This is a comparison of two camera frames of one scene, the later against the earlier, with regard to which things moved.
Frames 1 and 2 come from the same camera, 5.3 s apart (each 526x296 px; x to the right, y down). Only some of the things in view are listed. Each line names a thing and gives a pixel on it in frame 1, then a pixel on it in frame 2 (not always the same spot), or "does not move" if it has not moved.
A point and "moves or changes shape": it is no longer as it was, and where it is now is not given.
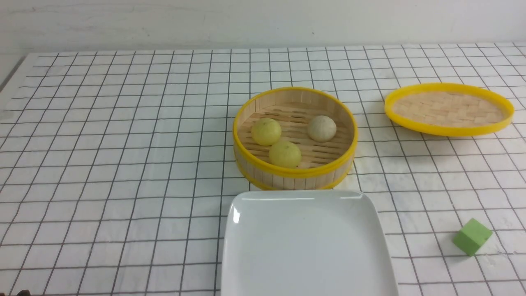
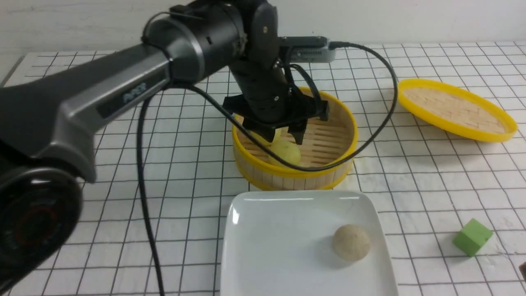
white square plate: [305, 242] does not move
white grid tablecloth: [117, 168] does not move
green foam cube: [472, 237] does not move
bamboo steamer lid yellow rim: [442, 109] moves or changes shape
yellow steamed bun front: [285, 154] does not move
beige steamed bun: [322, 128] -> [351, 242]
